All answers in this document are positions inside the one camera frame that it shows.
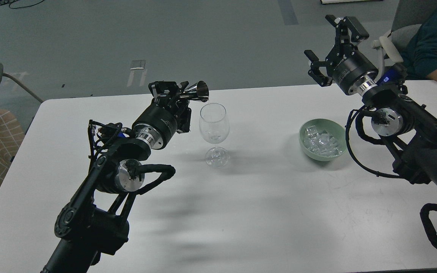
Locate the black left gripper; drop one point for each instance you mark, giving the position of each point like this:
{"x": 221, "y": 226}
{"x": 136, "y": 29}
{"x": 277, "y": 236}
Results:
{"x": 158, "y": 123}

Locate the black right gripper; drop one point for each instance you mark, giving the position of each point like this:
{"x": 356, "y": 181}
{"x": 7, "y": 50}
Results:
{"x": 345, "y": 65}

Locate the steel double jigger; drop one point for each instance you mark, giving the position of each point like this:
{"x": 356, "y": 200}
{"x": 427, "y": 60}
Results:
{"x": 198, "y": 91}

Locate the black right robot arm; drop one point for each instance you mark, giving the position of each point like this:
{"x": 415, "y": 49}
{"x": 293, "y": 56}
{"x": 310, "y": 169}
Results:
{"x": 388, "y": 116}

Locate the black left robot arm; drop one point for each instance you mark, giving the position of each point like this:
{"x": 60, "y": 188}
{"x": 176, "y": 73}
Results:
{"x": 95, "y": 220}

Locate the clear wine glass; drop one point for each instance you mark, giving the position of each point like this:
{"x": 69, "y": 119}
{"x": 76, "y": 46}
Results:
{"x": 215, "y": 128}

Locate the pile of ice cubes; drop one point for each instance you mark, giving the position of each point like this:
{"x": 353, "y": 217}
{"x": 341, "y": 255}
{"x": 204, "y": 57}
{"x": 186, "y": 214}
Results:
{"x": 321, "y": 143}

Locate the metal floor plate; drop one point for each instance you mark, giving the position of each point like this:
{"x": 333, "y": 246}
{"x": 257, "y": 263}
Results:
{"x": 137, "y": 65}

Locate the grey office chair right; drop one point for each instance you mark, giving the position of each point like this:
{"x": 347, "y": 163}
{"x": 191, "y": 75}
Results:
{"x": 409, "y": 16}

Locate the green bowl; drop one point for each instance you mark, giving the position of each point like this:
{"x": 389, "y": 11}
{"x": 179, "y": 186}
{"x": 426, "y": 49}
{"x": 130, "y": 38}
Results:
{"x": 323, "y": 124}

